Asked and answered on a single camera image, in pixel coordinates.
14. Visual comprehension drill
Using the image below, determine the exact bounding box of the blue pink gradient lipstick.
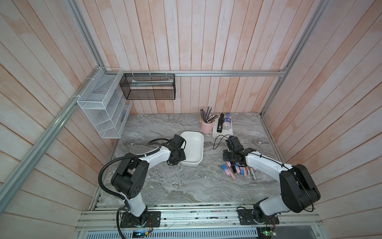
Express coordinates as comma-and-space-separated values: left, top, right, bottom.
221, 165, 230, 176

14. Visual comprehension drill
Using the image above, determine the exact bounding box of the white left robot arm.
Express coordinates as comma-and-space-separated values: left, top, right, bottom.
110, 134, 187, 218

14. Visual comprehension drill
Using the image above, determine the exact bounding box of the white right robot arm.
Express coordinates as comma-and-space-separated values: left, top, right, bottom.
223, 135, 321, 223

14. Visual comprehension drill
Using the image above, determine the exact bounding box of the pink blue lipstick silver cap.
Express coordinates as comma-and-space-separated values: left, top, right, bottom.
239, 167, 245, 175

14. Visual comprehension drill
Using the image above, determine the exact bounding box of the white plastic storage box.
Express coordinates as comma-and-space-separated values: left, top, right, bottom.
180, 131, 204, 166

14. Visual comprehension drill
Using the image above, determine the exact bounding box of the silver lipstick tube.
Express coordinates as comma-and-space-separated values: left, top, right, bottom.
250, 168, 257, 180

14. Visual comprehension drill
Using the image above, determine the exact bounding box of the clear Pepsi plastic bottle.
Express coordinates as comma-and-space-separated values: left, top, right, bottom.
222, 113, 232, 130

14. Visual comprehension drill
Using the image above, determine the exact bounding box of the black stapler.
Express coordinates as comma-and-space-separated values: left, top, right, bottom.
216, 113, 225, 133

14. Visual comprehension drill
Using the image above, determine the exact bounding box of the pink metal pen bucket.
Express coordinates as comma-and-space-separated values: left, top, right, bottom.
201, 120, 213, 134

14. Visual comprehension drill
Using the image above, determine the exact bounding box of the bundle of coloured pens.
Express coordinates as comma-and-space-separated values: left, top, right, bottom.
200, 107, 219, 123

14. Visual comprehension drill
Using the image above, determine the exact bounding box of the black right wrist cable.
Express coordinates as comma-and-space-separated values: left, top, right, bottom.
212, 134, 233, 150

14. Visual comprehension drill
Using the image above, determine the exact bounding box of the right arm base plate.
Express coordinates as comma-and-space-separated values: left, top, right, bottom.
236, 207, 280, 225

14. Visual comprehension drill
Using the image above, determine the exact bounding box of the black mesh wall basket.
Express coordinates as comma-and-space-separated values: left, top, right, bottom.
119, 73, 176, 100

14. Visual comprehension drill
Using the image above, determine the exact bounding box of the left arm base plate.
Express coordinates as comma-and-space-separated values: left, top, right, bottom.
119, 211, 161, 228

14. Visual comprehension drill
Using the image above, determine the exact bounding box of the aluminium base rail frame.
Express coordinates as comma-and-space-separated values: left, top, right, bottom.
72, 203, 329, 239

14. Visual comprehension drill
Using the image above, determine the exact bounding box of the black corrugated cable conduit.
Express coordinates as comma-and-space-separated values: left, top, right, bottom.
97, 137, 171, 201

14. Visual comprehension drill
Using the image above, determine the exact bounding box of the white wire wall shelf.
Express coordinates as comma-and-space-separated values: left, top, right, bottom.
77, 67, 132, 139

